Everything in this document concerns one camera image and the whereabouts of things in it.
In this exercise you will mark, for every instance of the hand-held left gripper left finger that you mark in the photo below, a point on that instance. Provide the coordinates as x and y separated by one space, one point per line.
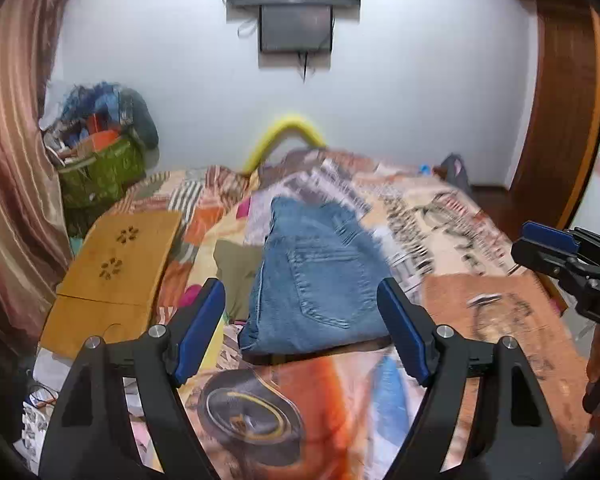
202 330

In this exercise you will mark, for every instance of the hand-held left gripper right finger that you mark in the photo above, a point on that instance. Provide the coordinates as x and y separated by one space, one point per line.
402 330

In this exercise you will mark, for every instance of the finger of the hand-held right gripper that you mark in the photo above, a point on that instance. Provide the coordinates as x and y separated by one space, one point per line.
545 257
550 237

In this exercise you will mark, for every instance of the blue denim pants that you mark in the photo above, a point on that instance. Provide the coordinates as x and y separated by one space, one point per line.
315 270

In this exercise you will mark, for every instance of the pink cloth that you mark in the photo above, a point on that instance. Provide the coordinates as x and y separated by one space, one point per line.
192 297

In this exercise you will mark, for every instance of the olive green cloth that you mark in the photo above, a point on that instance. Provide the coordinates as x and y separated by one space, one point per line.
235 270

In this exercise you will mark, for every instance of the printed blanket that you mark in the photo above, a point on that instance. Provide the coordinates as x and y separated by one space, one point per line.
480 310

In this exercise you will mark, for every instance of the wooden lap table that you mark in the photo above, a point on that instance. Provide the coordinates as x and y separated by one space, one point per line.
115 260

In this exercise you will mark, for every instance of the grey bag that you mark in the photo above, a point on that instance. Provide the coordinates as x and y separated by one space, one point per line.
455 170

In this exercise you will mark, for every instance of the yellow foam tube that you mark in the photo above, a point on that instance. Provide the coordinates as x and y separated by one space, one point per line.
290 122

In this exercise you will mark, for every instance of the pile of clothes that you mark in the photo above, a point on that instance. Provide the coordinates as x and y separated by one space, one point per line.
105 110

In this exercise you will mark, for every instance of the striped brown curtain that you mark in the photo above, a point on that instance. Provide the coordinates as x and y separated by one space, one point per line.
10 160

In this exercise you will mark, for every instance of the wooden door frame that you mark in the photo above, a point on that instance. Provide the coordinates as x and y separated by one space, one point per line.
565 110

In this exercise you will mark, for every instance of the grey wall-mounted box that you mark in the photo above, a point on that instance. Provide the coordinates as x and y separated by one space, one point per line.
295 27

